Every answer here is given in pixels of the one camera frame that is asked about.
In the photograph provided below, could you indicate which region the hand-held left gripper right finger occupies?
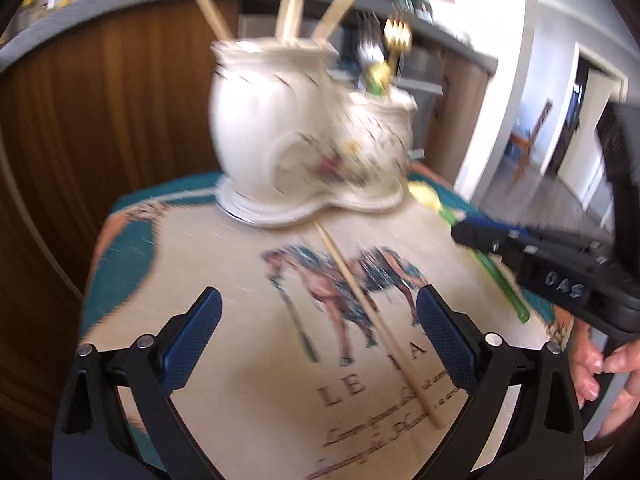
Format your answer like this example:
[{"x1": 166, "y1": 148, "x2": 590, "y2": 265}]
[{"x1": 416, "y1": 285, "x2": 585, "y2": 480}]

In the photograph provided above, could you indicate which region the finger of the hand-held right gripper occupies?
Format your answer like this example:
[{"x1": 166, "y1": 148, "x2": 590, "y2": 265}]
[
  {"x1": 450, "y1": 221, "x2": 521, "y2": 273},
  {"x1": 467, "y1": 217, "x2": 597, "y2": 254}
]

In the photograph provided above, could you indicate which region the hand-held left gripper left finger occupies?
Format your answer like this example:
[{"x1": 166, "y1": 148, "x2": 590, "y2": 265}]
[{"x1": 52, "y1": 287, "x2": 226, "y2": 480}]

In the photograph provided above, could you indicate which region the gold spoon with green handle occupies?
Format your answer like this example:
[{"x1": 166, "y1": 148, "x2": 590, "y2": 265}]
[{"x1": 407, "y1": 180, "x2": 531, "y2": 324}]

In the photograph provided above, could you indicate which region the wooden chopstick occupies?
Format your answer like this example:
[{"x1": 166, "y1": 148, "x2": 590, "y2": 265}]
[
  {"x1": 312, "y1": 0, "x2": 360, "y2": 45},
  {"x1": 287, "y1": 0, "x2": 307, "y2": 43},
  {"x1": 276, "y1": 0, "x2": 295, "y2": 43},
  {"x1": 189, "y1": 0, "x2": 236, "y2": 43},
  {"x1": 313, "y1": 222, "x2": 447, "y2": 429}
]

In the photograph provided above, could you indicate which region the cream ceramic utensil holder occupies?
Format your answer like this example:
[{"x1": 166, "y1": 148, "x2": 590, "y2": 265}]
[{"x1": 209, "y1": 39, "x2": 420, "y2": 227}]

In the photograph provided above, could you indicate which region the gold fork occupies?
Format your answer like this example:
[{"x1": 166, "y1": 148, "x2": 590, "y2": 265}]
[{"x1": 369, "y1": 16, "x2": 413, "y2": 97}]

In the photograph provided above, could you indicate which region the silver fork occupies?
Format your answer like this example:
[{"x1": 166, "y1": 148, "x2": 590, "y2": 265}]
[{"x1": 356, "y1": 10, "x2": 387, "y2": 71}]

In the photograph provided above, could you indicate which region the person's right hand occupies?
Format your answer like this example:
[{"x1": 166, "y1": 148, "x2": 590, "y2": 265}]
[{"x1": 570, "y1": 321, "x2": 640, "y2": 453}]

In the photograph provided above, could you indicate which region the printed horse cloth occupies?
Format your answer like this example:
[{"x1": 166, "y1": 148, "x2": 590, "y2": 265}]
[{"x1": 82, "y1": 172, "x2": 571, "y2": 480}]

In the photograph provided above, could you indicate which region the wooden chair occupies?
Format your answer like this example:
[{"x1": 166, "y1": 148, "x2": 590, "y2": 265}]
[{"x1": 509, "y1": 97, "x2": 554, "y2": 184}]

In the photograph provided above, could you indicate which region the narrow wooden lower cabinet door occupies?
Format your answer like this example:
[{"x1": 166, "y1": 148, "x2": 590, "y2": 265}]
[{"x1": 439, "y1": 52, "x2": 492, "y2": 183}]

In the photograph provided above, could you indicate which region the grey kitchen countertop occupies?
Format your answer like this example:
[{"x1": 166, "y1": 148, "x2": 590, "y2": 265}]
[{"x1": 0, "y1": 0, "x2": 501, "y2": 77}]

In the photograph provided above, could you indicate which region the white door frame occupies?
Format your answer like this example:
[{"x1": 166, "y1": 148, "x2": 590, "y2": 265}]
[{"x1": 554, "y1": 42, "x2": 631, "y2": 212}]

